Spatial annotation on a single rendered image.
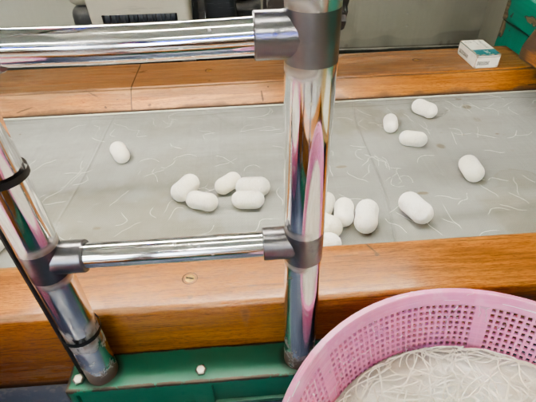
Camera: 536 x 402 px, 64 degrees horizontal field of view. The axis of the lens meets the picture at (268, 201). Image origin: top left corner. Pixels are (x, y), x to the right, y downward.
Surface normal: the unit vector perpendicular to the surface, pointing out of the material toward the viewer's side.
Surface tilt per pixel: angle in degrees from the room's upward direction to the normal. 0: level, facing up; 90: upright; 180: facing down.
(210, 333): 90
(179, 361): 0
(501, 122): 0
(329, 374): 72
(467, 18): 89
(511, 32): 88
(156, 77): 0
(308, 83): 90
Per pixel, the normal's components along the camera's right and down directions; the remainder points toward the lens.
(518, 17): -1.00, 0.06
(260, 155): -0.03, -0.77
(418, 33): 0.04, 0.62
